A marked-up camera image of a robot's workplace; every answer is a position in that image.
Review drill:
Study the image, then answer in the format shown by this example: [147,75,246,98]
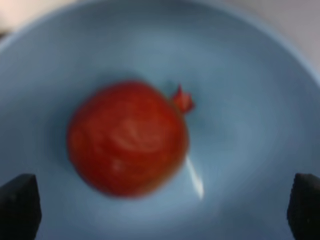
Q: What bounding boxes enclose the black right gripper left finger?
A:
[0,174,42,240]

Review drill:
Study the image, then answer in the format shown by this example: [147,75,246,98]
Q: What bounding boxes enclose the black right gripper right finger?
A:
[287,173,320,240]

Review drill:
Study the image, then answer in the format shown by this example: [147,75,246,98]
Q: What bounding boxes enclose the red pomegranate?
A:
[66,79,195,198]

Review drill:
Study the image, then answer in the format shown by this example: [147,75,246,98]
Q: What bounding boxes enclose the light blue plastic bowl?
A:
[0,0,320,240]

